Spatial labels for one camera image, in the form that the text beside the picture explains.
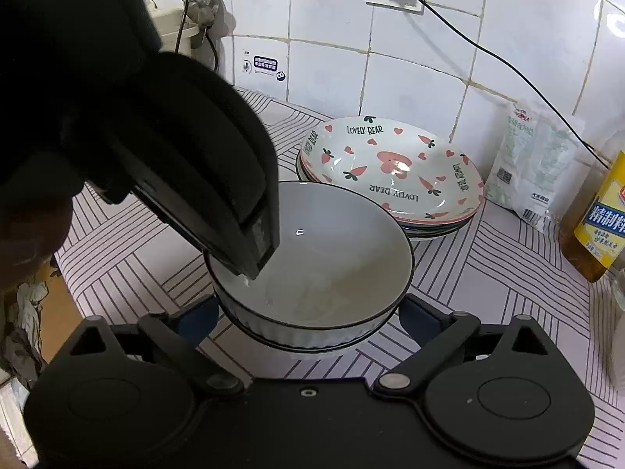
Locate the white bowl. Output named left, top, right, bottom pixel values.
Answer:
left=205, top=181, right=414, bottom=331
left=225, top=311, right=392, bottom=354

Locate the pink rabbit carrot plate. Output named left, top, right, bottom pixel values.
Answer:
left=299, top=115, right=485, bottom=227

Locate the striped table mat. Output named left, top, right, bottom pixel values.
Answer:
left=53, top=87, right=625, bottom=469

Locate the white rice cooker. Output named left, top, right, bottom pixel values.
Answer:
left=149, top=7, right=200, bottom=57

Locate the yellow label oil bottle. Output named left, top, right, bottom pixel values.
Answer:
left=561, top=130, right=624, bottom=283

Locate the clear vinegar bottle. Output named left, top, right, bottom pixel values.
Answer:
left=608, top=270, right=625, bottom=395

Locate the white salt bag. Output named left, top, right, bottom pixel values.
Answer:
left=484, top=98, right=587, bottom=234

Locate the blue wall sticker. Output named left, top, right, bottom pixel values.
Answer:
left=241, top=51, right=286, bottom=82

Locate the black adapter cable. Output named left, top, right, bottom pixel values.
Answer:
left=404, top=0, right=611, bottom=168

